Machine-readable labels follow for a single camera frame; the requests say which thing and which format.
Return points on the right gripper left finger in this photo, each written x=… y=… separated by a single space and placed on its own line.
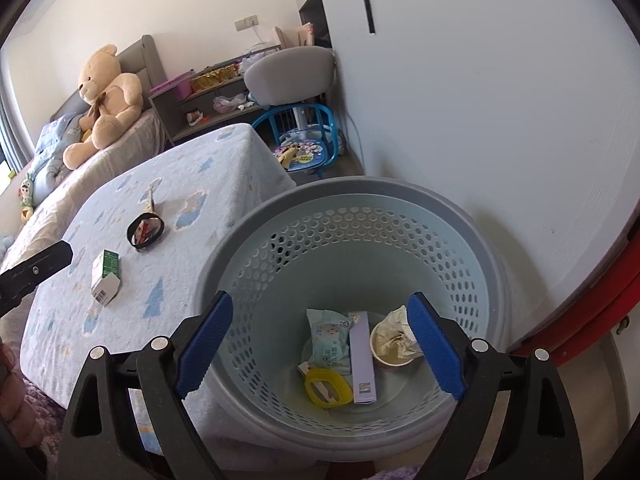
x=126 y=419

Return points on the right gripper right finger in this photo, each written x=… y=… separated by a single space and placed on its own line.
x=538 y=438

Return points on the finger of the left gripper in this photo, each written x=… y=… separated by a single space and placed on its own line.
x=23 y=279

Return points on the green white milk carton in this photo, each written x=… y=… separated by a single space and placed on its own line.
x=105 y=277

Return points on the black ring band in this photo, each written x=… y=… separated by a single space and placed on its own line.
x=151 y=241

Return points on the red white snack wrapper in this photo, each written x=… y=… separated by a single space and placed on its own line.
x=147 y=227

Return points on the lavender long box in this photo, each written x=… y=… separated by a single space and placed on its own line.
x=361 y=359

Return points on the yellow square plastic lid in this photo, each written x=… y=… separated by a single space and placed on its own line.
x=327 y=389

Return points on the light blue wipes packet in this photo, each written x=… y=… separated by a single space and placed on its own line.
x=329 y=334

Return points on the person's left hand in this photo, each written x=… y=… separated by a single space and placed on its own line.
x=15 y=409

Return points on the purple fluffy rug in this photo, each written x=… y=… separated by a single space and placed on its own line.
x=50 y=419

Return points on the small green doll toy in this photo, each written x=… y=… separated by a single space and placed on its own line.
x=26 y=193

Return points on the light blue patterned blanket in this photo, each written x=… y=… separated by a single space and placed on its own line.
x=201 y=189

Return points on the paper cup in basket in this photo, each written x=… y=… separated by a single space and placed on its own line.
x=382 y=360

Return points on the blue patterned pillow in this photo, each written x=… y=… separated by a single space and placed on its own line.
x=47 y=168

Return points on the beige teddy bear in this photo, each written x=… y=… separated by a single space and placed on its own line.
x=116 y=102

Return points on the grey bed headboard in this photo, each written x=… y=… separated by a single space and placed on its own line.
x=140 y=58

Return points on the pink storage box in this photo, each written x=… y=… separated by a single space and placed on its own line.
x=180 y=85

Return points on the grey bedside shelf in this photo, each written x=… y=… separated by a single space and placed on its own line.
x=197 y=102

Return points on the white plastic bag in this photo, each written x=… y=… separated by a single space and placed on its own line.
x=224 y=104

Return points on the blue kids chair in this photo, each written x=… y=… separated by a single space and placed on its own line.
x=304 y=136

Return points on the grey office chair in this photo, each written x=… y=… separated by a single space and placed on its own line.
x=291 y=75

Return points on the red stool frame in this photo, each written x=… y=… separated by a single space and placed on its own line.
x=598 y=309

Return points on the wall power socket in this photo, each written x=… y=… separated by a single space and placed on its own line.
x=246 y=23

